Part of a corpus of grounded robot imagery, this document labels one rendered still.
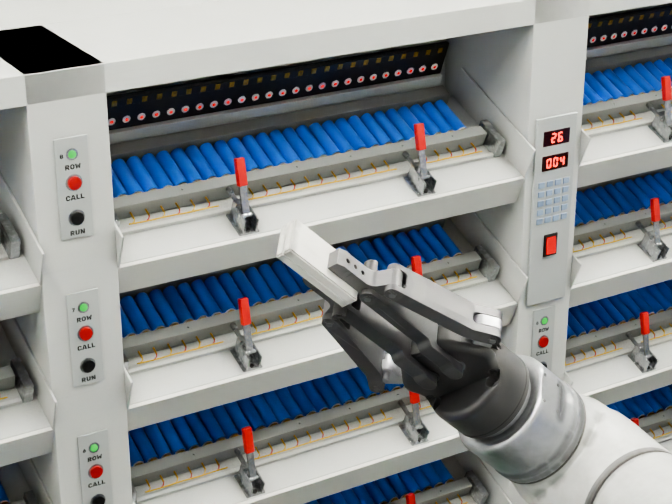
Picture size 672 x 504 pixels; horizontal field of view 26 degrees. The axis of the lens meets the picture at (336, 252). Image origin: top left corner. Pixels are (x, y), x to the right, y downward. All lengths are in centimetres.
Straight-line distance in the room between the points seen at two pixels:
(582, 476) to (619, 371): 118
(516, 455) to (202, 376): 80
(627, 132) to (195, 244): 72
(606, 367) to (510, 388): 122
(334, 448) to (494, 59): 59
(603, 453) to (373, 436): 97
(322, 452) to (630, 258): 56
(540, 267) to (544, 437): 97
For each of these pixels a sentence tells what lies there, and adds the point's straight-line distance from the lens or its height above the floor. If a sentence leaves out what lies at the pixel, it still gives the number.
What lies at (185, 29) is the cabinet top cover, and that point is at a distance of 179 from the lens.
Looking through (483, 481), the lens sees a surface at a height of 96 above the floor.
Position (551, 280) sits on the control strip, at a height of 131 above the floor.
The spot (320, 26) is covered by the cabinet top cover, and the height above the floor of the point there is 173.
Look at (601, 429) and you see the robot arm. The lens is 117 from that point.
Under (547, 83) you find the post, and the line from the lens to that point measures 201.
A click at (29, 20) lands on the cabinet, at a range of 187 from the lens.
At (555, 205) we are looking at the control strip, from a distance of 208.
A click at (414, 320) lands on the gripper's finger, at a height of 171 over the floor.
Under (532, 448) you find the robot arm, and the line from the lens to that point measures 114.
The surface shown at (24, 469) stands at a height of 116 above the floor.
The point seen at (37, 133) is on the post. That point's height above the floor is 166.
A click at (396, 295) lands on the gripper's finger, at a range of 104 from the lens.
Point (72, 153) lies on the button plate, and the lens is 167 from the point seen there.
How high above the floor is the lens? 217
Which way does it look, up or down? 23 degrees down
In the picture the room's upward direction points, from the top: straight up
